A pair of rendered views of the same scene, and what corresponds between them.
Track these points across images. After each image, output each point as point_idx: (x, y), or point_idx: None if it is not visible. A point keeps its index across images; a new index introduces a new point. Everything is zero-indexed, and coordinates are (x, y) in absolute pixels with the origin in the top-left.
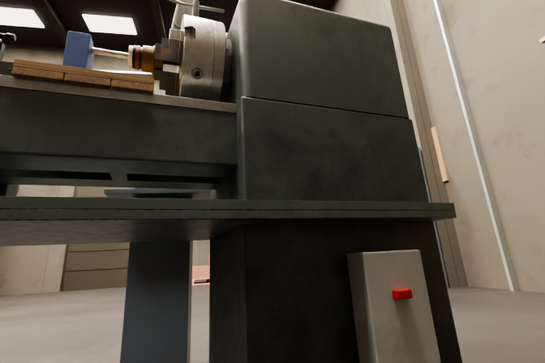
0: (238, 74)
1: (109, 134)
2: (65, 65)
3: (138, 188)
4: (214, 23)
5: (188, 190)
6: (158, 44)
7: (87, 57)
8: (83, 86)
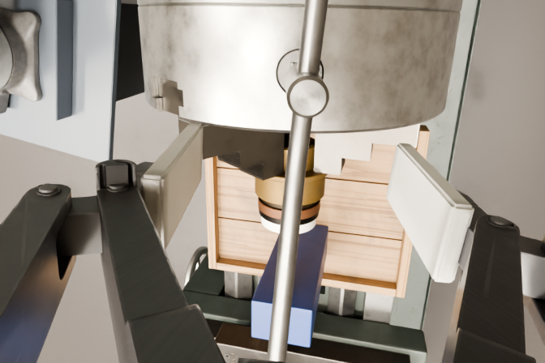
0: None
1: None
2: (320, 286)
3: (65, 111)
4: (448, 6)
5: (118, 12)
6: (341, 165)
7: (315, 272)
8: None
